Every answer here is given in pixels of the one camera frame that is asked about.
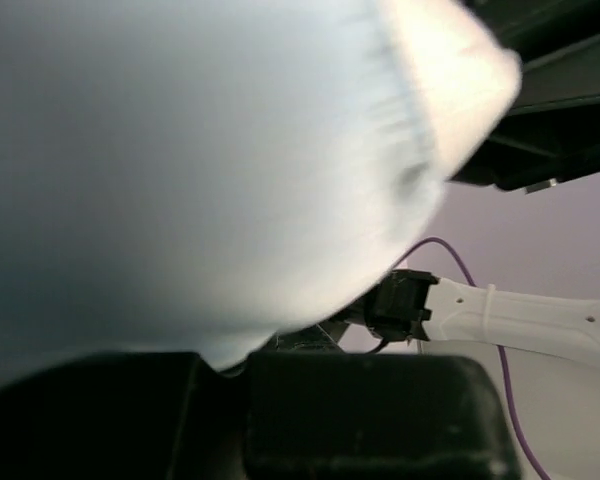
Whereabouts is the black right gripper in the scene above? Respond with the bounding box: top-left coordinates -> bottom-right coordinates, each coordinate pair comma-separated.
452,1 -> 600,191

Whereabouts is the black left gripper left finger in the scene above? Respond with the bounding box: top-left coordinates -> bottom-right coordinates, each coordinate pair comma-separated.
0,354 -> 247,479

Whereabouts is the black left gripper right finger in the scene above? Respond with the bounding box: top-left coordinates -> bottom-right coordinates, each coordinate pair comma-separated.
244,352 -> 522,479

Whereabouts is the white pillow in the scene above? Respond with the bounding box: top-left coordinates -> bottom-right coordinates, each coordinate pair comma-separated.
378,0 -> 522,179

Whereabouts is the light blue pillowcase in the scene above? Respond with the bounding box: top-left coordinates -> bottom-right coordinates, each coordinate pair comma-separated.
0,1 -> 440,383

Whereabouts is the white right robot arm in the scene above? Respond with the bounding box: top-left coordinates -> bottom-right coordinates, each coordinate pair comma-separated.
361,1 -> 600,368

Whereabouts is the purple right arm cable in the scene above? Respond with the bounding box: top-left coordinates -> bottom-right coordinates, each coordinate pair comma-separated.
394,237 -> 551,480

